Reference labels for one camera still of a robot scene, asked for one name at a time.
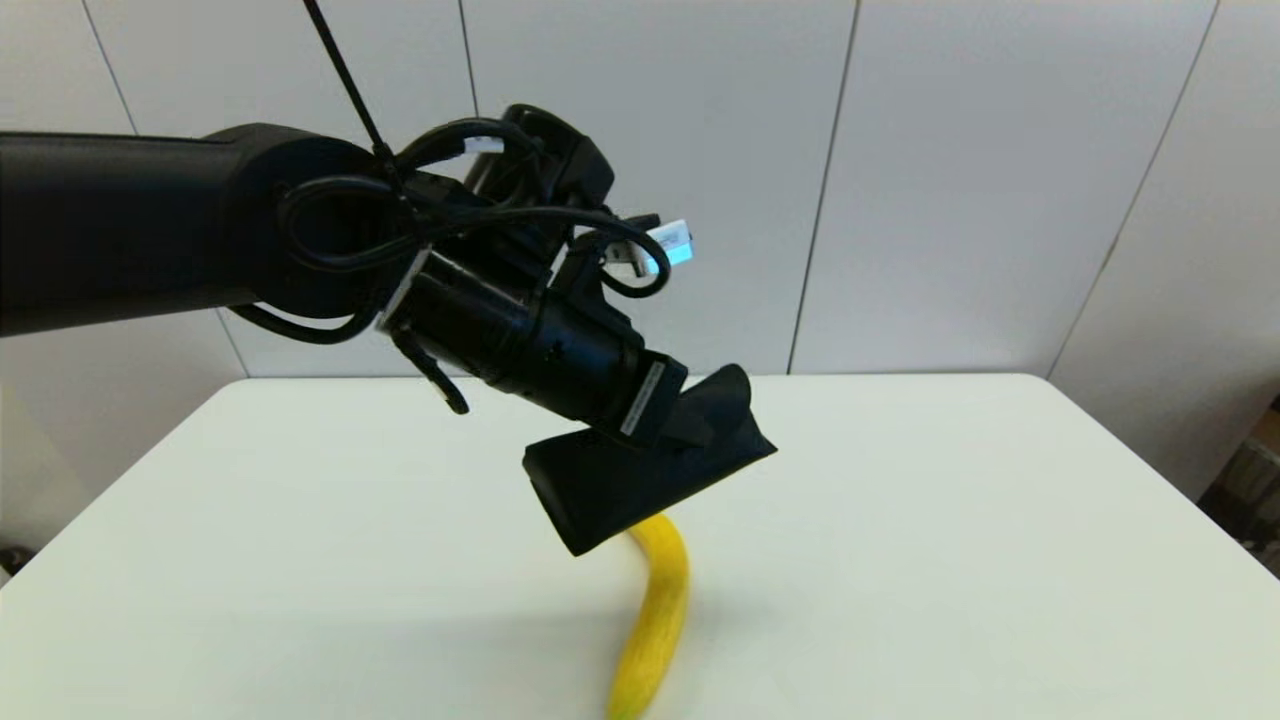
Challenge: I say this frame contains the yellow banana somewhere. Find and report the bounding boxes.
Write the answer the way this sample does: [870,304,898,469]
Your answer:
[607,512,691,720]

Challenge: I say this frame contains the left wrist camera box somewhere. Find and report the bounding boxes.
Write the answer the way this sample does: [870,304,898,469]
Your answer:
[605,218,693,281]

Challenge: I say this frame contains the black glasses case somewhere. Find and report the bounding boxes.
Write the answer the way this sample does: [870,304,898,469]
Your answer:
[522,364,778,558]

